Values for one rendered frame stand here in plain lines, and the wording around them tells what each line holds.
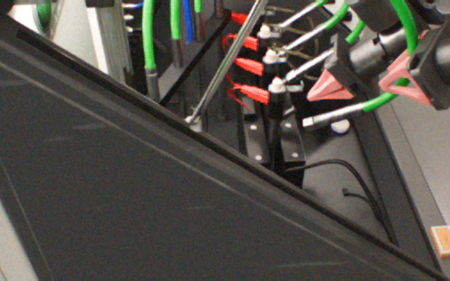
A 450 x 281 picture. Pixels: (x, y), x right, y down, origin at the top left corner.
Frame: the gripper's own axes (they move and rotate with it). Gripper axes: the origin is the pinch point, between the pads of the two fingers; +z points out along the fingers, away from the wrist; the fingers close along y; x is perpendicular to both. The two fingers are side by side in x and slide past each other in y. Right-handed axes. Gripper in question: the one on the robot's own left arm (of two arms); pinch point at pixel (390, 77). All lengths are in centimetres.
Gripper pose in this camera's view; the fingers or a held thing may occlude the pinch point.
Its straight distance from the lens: 75.3
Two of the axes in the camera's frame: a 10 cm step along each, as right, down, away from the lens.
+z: -5.2, 1.0, 8.5
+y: -5.5, 7.2, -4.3
